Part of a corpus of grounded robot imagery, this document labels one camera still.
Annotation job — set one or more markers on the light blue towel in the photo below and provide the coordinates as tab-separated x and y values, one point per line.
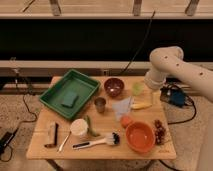
122	107

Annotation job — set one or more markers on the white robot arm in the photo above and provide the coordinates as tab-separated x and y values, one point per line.
169	61

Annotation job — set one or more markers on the purple bowl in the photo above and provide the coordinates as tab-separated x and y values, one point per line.
113	87

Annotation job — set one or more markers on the orange bowl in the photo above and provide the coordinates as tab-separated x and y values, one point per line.
140	137

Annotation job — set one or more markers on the metal cup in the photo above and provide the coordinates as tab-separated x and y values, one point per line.
100	103

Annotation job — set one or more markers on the light green cup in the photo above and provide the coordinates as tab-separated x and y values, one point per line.
137	88

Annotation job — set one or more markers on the yellow banana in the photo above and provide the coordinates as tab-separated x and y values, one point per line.
143	105

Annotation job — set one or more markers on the green sponge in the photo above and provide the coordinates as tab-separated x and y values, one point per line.
69	99

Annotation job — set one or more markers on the small orange fruit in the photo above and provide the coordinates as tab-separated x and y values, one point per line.
125	121

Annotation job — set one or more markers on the green plastic tray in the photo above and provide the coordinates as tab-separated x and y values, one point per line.
72	81

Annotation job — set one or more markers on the white cup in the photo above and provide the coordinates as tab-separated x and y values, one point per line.
79	128

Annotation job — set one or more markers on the white dish brush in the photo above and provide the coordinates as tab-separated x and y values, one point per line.
109	139

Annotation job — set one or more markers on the metal spoon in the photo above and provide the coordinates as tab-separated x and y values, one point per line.
63	143

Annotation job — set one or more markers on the blue power box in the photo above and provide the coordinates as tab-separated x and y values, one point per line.
173	96

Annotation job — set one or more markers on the red grapes bunch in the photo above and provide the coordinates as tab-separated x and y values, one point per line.
160	132

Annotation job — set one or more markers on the black power adapter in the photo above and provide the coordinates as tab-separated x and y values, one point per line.
6	139

